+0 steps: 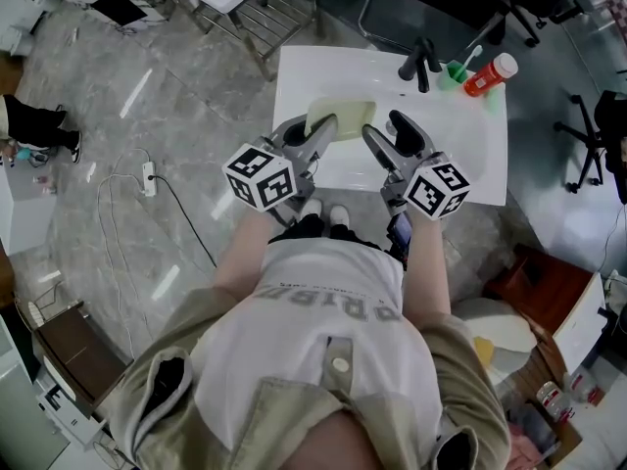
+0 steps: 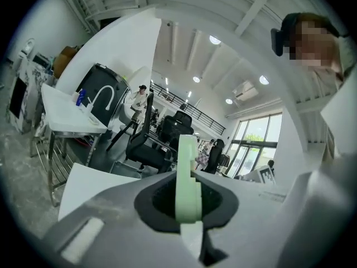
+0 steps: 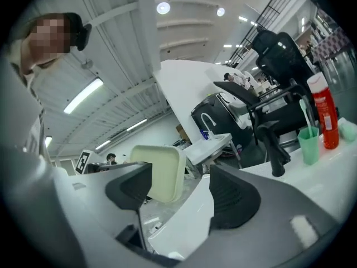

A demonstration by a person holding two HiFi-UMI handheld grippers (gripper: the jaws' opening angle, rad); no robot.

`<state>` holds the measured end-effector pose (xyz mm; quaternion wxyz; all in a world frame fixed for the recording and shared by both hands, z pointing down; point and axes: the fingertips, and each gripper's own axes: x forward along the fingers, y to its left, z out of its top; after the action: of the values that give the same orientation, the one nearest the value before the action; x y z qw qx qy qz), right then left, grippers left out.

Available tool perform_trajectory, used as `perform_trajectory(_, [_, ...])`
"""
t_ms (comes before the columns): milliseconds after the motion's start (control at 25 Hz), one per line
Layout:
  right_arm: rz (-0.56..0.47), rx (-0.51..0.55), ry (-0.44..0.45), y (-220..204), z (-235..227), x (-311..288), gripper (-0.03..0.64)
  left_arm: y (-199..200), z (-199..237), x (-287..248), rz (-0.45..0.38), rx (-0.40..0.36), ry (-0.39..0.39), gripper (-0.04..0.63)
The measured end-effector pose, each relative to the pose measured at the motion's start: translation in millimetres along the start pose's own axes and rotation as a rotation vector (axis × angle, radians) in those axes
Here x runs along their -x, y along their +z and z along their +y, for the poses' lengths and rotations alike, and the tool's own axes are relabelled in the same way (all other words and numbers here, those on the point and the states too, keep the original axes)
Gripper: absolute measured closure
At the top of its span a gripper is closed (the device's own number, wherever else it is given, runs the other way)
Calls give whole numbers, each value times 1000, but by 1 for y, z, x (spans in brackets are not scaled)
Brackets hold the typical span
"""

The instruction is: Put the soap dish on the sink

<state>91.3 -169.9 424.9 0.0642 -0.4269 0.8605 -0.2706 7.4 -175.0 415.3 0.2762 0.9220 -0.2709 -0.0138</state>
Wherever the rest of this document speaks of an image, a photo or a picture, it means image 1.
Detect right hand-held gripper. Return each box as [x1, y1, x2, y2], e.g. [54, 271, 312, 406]
[361, 109, 472, 223]

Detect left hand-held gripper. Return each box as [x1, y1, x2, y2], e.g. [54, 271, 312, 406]
[220, 113, 341, 227]

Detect pale yellow soap dish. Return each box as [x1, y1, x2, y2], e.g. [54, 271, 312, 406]
[303, 96, 378, 144]

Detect white ceramic sink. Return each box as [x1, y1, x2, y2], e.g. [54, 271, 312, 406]
[271, 45, 510, 209]

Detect person's left forearm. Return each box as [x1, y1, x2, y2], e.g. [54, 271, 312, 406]
[211, 208, 276, 312]

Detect person's right forearm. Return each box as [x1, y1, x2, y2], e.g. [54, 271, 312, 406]
[401, 211, 455, 327]

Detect person's left white shoe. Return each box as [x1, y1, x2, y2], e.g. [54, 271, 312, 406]
[299, 198, 324, 224]

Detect black faucet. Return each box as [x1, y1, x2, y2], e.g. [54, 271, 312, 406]
[397, 36, 441, 94]

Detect black device with screen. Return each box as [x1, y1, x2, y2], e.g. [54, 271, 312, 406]
[385, 211, 415, 264]

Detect green toothbrush cup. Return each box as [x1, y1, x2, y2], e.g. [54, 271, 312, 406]
[437, 59, 474, 91]

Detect person's black trousers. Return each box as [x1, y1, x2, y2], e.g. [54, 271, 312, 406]
[267, 212, 384, 253]

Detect orange bottle with white cap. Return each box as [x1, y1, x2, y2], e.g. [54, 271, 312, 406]
[462, 52, 519, 98]

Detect white and green toothbrush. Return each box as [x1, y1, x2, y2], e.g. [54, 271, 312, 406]
[458, 44, 485, 75]

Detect metal rack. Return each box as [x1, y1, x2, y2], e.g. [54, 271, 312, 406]
[188, 0, 327, 82]

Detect white power strip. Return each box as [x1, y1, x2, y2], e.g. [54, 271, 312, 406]
[140, 161, 159, 198]

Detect person's white t-shirt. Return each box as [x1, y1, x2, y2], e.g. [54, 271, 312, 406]
[188, 240, 445, 470]

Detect white round cushion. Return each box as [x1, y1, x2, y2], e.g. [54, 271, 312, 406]
[450, 296, 540, 356]

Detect brown cardboard box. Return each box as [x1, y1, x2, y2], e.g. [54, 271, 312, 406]
[484, 242, 594, 335]

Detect yellow sponge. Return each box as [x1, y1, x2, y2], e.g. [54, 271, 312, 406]
[472, 335, 497, 362]

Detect clear plastic bottle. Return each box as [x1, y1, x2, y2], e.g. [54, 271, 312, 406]
[570, 369, 603, 405]
[536, 379, 574, 420]

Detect person's beige overshirt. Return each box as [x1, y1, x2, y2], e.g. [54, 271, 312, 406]
[110, 286, 513, 470]

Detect brown wooden cabinet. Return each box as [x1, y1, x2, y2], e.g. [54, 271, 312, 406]
[31, 299, 133, 410]

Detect white printed board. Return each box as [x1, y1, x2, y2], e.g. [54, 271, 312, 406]
[36, 374, 107, 447]

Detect white low cabinet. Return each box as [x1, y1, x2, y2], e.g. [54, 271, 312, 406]
[0, 310, 70, 470]

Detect black cable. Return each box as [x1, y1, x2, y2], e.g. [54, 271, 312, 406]
[155, 176, 217, 268]

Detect white cable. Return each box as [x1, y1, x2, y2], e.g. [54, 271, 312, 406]
[95, 147, 151, 356]

